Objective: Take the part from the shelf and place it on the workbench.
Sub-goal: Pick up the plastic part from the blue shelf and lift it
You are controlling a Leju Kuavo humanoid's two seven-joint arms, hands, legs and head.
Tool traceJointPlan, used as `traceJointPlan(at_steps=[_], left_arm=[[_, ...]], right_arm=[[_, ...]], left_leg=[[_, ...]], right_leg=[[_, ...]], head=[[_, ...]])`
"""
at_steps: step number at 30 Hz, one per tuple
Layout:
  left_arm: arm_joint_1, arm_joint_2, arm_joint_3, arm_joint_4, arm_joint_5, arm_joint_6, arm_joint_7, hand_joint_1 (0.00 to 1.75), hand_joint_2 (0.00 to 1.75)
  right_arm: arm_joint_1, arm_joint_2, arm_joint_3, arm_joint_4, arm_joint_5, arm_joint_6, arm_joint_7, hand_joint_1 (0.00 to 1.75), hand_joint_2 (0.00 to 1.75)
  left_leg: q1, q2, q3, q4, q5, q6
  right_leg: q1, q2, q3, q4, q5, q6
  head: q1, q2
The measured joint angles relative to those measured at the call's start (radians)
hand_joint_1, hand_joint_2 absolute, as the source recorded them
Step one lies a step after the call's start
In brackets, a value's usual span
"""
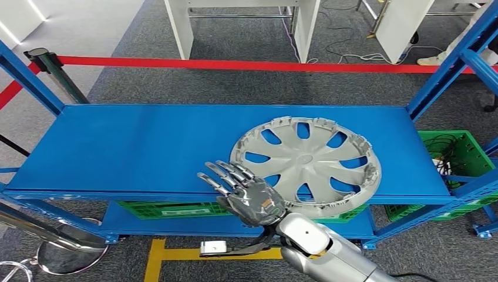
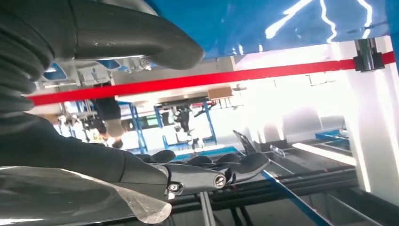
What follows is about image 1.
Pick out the white floor cable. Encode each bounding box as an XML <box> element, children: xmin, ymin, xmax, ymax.
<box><xmin>306</xmin><ymin>46</ymin><xmax>445</xmax><ymax>65</ymax></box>

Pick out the short red barrier belt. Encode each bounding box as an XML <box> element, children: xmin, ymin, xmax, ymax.
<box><xmin>0</xmin><ymin>62</ymin><xmax>42</xmax><ymax>112</ymax></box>

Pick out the black floor cable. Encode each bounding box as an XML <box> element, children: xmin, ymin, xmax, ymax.
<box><xmin>318</xmin><ymin>4</ymin><xmax>368</xmax><ymax>59</ymax></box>

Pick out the white desk with angled legs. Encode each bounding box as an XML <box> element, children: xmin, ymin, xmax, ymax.
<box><xmin>356</xmin><ymin>0</ymin><xmax>483</xmax><ymax>65</ymax></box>

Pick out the white power adapter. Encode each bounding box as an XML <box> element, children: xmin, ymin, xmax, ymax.
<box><xmin>432</xmin><ymin>158</ymin><xmax>452</xmax><ymax>177</ymax></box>

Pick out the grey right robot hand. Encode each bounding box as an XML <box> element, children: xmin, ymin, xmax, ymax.
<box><xmin>196</xmin><ymin>160</ymin><xmax>287</xmax><ymax>229</ymax></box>

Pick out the green plastic crate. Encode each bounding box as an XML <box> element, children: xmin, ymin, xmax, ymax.
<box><xmin>116</xmin><ymin>201</ymin><xmax>234</xmax><ymax>221</ymax></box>
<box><xmin>311</xmin><ymin>204</ymin><xmax>368</xmax><ymax>224</ymax></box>
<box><xmin>385</xmin><ymin>129</ymin><xmax>498</xmax><ymax>223</ymax></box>

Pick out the black cable bundle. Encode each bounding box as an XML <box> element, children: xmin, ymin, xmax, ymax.
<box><xmin>424</xmin><ymin>133</ymin><xmax>466</xmax><ymax>178</ymax></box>

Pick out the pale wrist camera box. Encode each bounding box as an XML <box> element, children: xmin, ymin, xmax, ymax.
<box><xmin>200</xmin><ymin>241</ymin><xmax>228</xmax><ymax>257</ymax></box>

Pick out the blue metal shelf rack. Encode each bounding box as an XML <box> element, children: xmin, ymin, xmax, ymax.
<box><xmin>0</xmin><ymin>0</ymin><xmax>498</xmax><ymax>250</ymax></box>

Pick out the long red barrier belt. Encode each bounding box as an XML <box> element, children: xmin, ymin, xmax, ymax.
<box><xmin>57</xmin><ymin>55</ymin><xmax>498</xmax><ymax>75</ymax></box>

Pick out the yellow floor tape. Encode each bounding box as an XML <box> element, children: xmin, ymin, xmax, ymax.
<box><xmin>144</xmin><ymin>238</ymin><xmax>325</xmax><ymax>282</ymax></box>

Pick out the black-topped barrier post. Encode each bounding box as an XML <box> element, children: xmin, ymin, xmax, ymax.
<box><xmin>23</xmin><ymin>47</ymin><xmax>91</xmax><ymax>105</ymax></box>

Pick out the white desk with steel rails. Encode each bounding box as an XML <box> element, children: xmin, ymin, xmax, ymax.
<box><xmin>163</xmin><ymin>0</ymin><xmax>322</xmax><ymax>64</ymax></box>

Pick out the grey plastic wheel cover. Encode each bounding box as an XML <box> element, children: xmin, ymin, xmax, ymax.
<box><xmin>229</xmin><ymin>116</ymin><xmax>383</xmax><ymax>219</ymax></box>

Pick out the chrome stanchion with round base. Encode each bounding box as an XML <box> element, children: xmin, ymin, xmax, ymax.
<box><xmin>0</xmin><ymin>202</ymin><xmax>110</xmax><ymax>276</ymax></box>

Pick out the purple floor cable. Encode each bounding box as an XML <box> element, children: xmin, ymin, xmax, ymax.
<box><xmin>278</xmin><ymin>5</ymin><xmax>302</xmax><ymax>63</ymax></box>

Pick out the thin black rod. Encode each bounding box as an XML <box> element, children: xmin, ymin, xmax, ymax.
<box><xmin>0</xmin><ymin>134</ymin><xmax>31</xmax><ymax>158</ymax></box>

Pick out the person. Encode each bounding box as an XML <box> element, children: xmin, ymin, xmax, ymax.
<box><xmin>417</xmin><ymin>0</ymin><xmax>498</xmax><ymax>67</ymax></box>

